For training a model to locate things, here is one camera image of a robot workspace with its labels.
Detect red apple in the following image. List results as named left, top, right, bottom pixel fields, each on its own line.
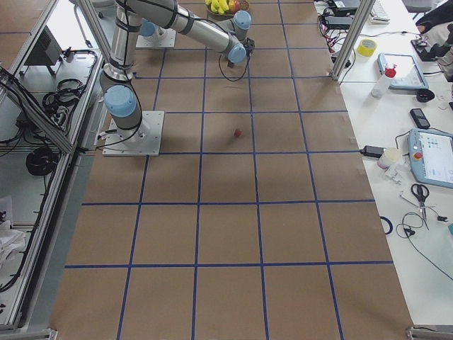
left=228, top=0, right=241, bottom=13

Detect wicker fruit basket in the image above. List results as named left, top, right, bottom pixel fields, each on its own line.
left=205, top=0, right=249, bottom=17

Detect yellow banana bunch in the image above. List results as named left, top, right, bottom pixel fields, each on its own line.
left=205, top=0, right=229, bottom=15

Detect yellow tape roll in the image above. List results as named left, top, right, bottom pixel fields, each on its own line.
left=357, top=39, right=377, bottom=57

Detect white bottle red cap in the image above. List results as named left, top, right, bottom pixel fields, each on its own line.
left=370, top=64, right=396, bottom=99

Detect black power adapter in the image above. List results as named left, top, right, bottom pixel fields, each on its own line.
left=360, top=145, right=385, bottom=159

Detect upper blue teach pendant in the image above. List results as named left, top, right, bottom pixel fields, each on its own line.
left=377, top=53, right=429, bottom=91

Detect blue teach pendant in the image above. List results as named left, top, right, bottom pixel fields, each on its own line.
left=407, top=128, right=452, bottom=188
left=377, top=53, right=429, bottom=91

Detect white paper cup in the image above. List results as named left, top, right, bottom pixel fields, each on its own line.
left=377, top=147, right=403, bottom=169

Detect black round object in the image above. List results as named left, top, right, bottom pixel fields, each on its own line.
left=416, top=89, right=435, bottom=103

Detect black phone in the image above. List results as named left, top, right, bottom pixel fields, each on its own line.
left=409, top=108, right=430, bottom=130

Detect grey control box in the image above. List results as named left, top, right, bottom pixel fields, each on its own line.
left=20, top=25, right=62, bottom=75

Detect lower blue teach pendant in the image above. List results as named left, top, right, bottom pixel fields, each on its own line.
left=407, top=128, right=452, bottom=188

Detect black scissors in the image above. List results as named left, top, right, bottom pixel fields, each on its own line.
left=411, top=183, right=430, bottom=229

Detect blue tape roll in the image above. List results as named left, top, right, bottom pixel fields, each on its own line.
left=379, top=216, right=394, bottom=235

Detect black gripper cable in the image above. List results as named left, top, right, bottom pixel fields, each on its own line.
left=218, top=52, right=251, bottom=82

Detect aluminium frame post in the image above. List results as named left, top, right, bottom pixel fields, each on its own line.
left=331, top=0, right=374, bottom=81

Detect coiled black cables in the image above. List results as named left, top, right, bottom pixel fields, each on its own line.
left=25, top=147, right=59, bottom=177

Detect black thin wire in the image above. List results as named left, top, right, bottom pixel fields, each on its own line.
left=395, top=211, right=453, bottom=284

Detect aluminium side frame rail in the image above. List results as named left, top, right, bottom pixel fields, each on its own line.
left=1, top=50, right=103, bottom=331

